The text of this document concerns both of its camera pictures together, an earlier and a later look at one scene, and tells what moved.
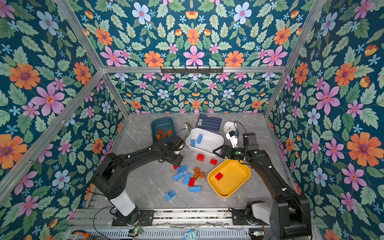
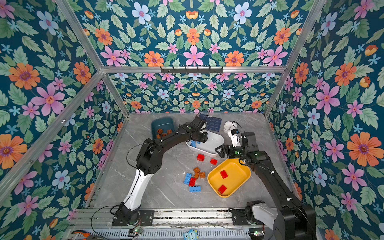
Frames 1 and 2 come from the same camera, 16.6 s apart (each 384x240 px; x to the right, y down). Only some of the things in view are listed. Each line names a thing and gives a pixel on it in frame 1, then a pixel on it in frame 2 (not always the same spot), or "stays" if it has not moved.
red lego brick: x=200 y=157 stays
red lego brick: x=219 y=176 → x=222 y=189
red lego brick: x=191 y=182 stays
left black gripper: x=178 y=161 → x=204 y=138
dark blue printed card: x=208 y=122 stays
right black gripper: x=224 y=150 stays
